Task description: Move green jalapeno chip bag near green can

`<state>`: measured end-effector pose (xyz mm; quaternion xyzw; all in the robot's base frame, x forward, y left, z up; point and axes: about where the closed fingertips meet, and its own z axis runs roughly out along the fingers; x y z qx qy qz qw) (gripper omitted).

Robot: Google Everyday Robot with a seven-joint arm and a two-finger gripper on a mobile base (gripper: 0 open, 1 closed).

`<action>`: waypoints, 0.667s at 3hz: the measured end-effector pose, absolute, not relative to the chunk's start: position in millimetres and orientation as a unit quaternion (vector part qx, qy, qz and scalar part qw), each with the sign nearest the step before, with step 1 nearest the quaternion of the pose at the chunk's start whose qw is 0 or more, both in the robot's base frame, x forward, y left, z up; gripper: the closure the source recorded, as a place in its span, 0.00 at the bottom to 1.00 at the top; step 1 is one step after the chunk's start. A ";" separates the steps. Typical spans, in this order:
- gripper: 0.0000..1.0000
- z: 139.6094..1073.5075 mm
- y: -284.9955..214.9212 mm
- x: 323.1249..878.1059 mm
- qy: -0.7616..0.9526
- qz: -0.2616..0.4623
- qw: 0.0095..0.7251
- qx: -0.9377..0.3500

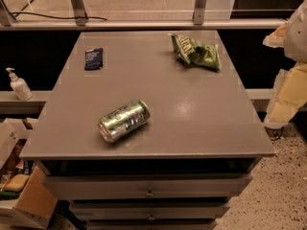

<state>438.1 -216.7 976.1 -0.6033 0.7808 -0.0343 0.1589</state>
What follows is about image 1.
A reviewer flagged black cable on floor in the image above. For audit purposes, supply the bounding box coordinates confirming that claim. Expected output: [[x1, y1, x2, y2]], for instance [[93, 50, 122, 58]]
[[269, 126, 286, 142]]

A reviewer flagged green jalapeno chip bag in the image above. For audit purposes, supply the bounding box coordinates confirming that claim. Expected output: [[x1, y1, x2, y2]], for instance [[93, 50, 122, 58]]
[[170, 34, 220, 71]]

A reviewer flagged white pump bottle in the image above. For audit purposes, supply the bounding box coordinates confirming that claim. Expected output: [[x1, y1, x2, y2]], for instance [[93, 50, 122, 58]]
[[6, 67, 33, 101]]

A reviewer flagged dark blue snack packet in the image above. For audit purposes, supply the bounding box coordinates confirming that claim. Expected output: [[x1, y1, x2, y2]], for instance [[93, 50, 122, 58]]
[[84, 48, 104, 71]]

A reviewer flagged cardboard box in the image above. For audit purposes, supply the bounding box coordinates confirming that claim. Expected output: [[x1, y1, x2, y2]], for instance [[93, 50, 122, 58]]
[[0, 118, 58, 229]]

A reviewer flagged grey drawer cabinet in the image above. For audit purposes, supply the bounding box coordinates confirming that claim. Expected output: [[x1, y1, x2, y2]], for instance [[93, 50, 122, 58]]
[[22, 32, 273, 230]]

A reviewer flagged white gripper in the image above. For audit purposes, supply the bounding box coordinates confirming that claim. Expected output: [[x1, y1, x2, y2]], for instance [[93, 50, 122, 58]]
[[263, 0, 307, 129]]

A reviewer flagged yellow sponge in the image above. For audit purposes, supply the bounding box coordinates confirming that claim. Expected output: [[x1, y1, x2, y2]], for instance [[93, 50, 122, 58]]
[[4, 174, 30, 193]]

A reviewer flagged metal railing frame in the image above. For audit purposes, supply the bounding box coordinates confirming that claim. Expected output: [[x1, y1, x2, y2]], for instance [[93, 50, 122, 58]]
[[0, 0, 307, 32]]

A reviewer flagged black cable behind glass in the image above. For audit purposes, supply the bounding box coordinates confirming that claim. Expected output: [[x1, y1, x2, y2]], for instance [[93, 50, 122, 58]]
[[9, 11, 109, 22]]

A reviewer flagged green soda can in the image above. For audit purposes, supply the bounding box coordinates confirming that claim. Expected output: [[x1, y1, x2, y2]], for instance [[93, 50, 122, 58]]
[[98, 101, 151, 143]]

